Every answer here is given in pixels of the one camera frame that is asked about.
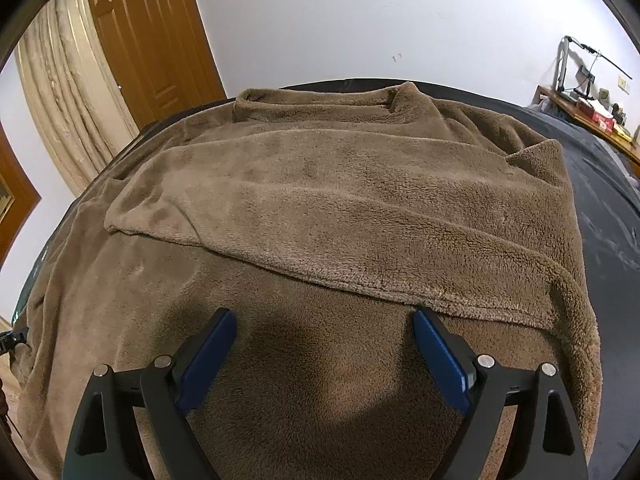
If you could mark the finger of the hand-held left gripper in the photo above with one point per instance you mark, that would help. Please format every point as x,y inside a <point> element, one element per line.
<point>12,340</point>

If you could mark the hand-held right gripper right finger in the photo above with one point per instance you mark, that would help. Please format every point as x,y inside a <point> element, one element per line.
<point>442,355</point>

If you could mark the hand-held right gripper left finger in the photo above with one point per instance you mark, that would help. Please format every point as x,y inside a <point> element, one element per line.
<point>210,355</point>

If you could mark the brown fleece blanket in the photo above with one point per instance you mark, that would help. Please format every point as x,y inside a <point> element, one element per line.
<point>325,200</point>

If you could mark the dark grey bed cover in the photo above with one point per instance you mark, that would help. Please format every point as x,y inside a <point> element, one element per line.
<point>610,240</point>

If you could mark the beige curtain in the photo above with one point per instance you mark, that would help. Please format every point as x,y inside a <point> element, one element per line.
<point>70,85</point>

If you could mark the clear plastic bag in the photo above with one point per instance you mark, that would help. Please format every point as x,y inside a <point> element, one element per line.
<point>542,105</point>

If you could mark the wooden desk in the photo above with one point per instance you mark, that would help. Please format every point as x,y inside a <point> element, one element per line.
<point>575,112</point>

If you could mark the red box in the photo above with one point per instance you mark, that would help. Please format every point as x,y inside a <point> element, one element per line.
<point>597,120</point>

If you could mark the yellow packet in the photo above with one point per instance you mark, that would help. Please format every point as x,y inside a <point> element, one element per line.
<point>622,132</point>

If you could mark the white papers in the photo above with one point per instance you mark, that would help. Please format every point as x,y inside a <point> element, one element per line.
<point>597,106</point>

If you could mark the small black screen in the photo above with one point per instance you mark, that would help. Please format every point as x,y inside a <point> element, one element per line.
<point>586,77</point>

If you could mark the black desk lamp stand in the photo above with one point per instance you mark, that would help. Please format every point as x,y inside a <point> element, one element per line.
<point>563,65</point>

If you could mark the brown wooden panel door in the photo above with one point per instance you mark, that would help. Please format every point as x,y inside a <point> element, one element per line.
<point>150,35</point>

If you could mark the wooden window frame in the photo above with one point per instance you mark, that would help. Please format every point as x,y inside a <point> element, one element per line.
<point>15,195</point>

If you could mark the wall socket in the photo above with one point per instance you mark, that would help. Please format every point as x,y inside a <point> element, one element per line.
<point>623,83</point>

